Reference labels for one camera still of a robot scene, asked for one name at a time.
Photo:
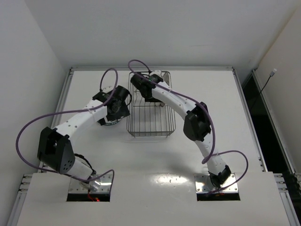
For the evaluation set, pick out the green rimmed lettered plate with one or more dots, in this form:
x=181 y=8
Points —
x=110 y=123

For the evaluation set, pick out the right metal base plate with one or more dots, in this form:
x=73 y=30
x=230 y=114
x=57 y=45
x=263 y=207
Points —
x=204 y=185

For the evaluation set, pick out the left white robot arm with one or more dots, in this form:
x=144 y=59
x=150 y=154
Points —
x=55 y=145

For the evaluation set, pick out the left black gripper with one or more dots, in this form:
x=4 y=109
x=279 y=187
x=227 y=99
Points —
x=103 y=120

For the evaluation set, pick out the wire dish rack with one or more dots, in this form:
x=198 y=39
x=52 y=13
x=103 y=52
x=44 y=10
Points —
x=148 y=119

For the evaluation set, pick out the metal base plate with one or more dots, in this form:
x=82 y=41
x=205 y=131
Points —
x=100 y=186
x=204 y=185

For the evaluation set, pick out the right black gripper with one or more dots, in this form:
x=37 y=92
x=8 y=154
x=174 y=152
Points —
x=153 y=99

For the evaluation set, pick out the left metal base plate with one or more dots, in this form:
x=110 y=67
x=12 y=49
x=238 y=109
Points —
x=100 y=186

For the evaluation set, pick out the orange sunburst plate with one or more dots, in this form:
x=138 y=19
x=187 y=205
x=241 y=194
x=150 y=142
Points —
x=166 y=78

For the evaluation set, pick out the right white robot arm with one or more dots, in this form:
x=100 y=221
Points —
x=198 y=126

